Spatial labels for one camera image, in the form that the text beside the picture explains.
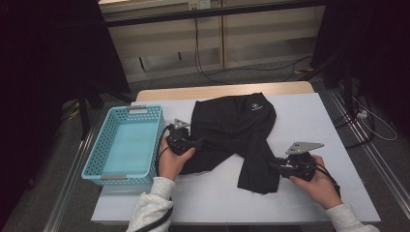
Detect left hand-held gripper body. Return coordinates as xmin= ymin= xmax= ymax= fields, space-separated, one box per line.
xmin=165 ymin=118 xmax=194 ymax=157

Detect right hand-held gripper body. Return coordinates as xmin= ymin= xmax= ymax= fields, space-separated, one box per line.
xmin=279 ymin=141 xmax=325 ymax=182

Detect black pants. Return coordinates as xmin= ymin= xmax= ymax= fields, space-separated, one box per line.
xmin=179 ymin=92 xmax=283 ymax=195

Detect light blue plastic basket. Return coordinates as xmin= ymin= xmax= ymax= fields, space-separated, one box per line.
xmin=80 ymin=104 xmax=166 ymax=188

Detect person's left hand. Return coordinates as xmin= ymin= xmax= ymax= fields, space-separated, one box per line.
xmin=157 ymin=136 xmax=196 ymax=182

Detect person's right hand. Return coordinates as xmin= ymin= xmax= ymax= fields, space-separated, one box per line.
xmin=289 ymin=156 xmax=342 ymax=211

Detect light wooden table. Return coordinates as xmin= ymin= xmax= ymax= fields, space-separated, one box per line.
xmin=134 ymin=80 xmax=315 ymax=102

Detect white table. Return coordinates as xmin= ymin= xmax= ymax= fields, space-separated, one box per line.
xmin=91 ymin=92 xmax=381 ymax=225

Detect black stand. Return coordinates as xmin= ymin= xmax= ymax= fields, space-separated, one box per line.
xmin=303 ymin=51 xmax=354 ymax=114
xmin=76 ymin=83 xmax=136 ymax=141

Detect beige low cabinet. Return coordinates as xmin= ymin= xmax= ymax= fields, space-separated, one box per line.
xmin=98 ymin=0 xmax=327 ymax=83

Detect black metal bar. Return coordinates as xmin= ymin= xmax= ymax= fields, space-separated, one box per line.
xmin=104 ymin=0 xmax=327 ymax=28

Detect large black curtain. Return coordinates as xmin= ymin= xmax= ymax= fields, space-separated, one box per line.
xmin=0 ymin=0 xmax=132 ymax=223

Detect right hand-held gripper cable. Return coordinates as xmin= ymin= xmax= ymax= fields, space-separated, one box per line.
xmin=313 ymin=162 xmax=342 ymax=199

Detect bundle of black cables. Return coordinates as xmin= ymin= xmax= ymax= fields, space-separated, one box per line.
xmin=333 ymin=93 xmax=376 ymax=149

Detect metal floor rail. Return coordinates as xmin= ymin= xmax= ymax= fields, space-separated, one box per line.
xmin=43 ymin=127 xmax=98 ymax=232
xmin=328 ymin=88 xmax=410 ymax=220

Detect long black floor cable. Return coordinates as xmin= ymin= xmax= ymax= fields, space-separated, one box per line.
xmin=192 ymin=17 xmax=313 ymax=85

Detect white floor cable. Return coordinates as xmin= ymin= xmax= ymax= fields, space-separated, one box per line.
xmin=352 ymin=96 xmax=398 ymax=142

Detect yellow cable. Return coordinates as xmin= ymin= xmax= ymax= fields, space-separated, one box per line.
xmin=61 ymin=101 xmax=81 ymax=122

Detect white wall socket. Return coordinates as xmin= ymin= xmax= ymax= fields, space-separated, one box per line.
xmin=188 ymin=0 xmax=211 ymax=10

